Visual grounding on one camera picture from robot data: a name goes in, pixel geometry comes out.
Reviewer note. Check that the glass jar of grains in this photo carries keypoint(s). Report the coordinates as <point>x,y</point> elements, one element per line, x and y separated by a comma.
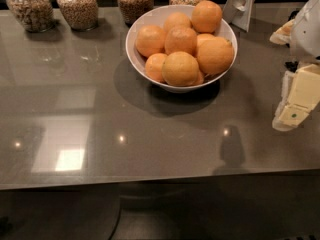
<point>81,15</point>

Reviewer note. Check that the glass jar of nuts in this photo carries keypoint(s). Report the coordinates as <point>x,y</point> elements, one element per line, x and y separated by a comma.
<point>35,16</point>

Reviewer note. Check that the large orange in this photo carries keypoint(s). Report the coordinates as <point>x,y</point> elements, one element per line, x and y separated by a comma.
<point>180,69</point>
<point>215,56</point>

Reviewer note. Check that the small orange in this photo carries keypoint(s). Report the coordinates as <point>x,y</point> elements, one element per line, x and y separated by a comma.
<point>201,38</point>
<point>153,67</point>

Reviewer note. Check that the small orange behind right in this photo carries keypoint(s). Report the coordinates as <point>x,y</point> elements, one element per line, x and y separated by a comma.
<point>201,38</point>

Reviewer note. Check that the top right orange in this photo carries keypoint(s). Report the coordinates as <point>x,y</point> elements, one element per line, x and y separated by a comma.
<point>206,17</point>

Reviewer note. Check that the centre orange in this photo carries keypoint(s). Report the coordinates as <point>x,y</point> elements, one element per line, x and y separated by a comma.
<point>181,38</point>

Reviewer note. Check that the top middle orange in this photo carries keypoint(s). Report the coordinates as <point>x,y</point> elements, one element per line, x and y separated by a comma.
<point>176,19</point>

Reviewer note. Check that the glass jar of brown beans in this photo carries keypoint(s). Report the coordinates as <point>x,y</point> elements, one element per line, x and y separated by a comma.
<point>131,10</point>

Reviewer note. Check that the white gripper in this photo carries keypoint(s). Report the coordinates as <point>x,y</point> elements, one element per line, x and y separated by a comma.
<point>307,34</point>

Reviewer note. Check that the white ceramic bowl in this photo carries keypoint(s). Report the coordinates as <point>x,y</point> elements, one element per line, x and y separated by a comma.
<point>157,17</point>

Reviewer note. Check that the front left small orange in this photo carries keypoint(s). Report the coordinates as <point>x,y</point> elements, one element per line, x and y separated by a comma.
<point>153,67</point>

